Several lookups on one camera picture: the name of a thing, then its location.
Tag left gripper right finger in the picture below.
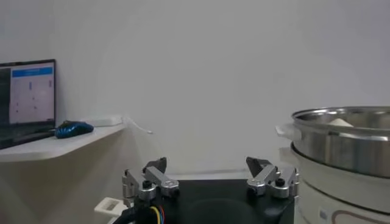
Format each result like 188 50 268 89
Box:
246 156 301 200

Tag black laptop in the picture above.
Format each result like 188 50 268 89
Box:
0 58 57 150

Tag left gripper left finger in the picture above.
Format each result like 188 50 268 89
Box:
121 156 181 201

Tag blue computer mouse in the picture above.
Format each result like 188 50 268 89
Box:
54 120 94 139

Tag white power adapter box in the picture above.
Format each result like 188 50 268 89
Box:
80 114 124 128

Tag stainless steel steamer pot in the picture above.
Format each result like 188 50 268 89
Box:
278 142 390 224

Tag white side table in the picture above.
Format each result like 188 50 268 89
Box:
0 123 126 164

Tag white steamed baozi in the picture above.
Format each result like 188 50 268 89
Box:
327 117 355 128

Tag left gripper cable bundle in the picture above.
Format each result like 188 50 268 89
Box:
112 199 167 224

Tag stainless steel steamer basket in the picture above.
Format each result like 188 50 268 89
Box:
275 105 390 179

